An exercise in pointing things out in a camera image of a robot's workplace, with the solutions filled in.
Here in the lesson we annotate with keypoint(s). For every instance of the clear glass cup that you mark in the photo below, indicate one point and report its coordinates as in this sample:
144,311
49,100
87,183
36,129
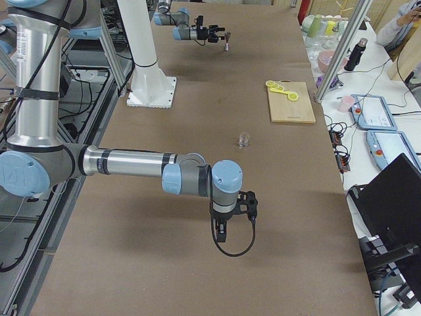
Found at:
243,140

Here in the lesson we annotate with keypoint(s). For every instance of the teach pendant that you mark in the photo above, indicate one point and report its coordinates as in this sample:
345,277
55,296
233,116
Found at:
386,145
370,112

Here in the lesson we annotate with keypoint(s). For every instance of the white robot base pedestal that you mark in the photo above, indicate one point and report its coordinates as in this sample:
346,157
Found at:
150,87

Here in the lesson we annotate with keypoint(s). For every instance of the wooden cutting board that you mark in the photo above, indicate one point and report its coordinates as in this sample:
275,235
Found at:
282,110

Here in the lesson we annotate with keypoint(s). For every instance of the steel measuring jigger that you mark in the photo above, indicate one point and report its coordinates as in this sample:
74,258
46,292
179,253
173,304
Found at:
227,38

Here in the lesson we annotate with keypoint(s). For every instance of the pink bowl with ice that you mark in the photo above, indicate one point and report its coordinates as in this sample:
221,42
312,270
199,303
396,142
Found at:
324,59

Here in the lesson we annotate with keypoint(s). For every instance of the black laptop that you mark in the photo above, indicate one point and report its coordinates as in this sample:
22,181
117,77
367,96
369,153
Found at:
390,208

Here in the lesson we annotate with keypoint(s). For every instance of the black water bottle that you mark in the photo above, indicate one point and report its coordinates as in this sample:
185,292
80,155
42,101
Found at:
356,54

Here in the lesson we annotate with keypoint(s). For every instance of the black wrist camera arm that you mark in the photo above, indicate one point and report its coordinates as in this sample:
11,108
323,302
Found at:
247,205
199,22

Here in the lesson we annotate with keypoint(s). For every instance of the teach pendant far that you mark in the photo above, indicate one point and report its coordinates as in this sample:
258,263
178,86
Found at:
370,112

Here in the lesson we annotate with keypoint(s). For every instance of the pink plastic cup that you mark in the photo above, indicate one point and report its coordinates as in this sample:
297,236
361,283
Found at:
347,101

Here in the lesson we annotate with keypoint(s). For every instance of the yellow plastic cup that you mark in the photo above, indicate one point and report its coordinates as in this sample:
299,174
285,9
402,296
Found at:
329,28

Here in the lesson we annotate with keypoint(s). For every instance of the yellow plastic spoon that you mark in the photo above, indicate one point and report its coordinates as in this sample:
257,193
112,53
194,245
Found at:
285,92

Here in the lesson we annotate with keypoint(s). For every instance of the teach pendant near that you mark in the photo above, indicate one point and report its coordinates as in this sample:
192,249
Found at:
386,145

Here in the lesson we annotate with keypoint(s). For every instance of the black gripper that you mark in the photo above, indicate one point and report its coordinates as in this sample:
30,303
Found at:
202,33
221,216

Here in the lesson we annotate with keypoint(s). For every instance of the aluminium frame post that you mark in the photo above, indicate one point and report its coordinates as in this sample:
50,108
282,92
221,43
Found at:
353,25

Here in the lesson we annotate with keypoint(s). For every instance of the green plastic cup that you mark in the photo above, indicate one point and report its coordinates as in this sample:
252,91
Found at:
315,26

